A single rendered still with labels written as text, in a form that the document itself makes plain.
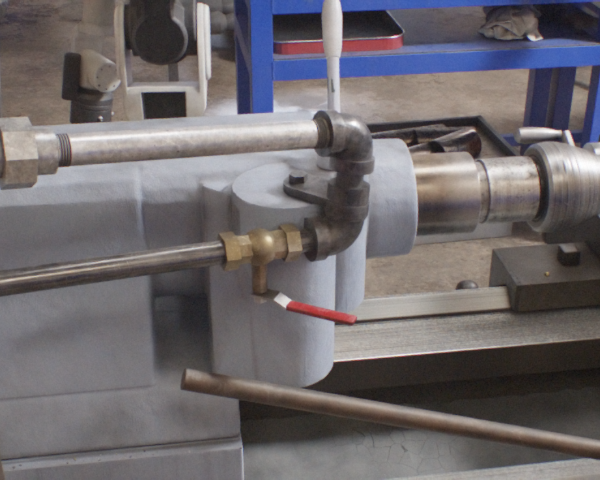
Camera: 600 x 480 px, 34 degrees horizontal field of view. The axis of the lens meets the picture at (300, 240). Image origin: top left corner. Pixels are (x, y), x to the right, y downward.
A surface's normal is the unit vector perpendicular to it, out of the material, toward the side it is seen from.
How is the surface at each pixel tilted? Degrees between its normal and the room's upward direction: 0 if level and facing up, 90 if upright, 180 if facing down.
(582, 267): 0
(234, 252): 60
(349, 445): 9
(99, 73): 93
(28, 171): 101
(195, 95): 87
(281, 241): 68
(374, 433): 22
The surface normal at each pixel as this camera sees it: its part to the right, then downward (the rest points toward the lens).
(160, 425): 0.13, 0.00
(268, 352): -0.31, 0.45
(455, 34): 0.00, -0.88
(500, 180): 0.11, -0.25
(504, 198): 0.15, 0.33
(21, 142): 0.44, -0.15
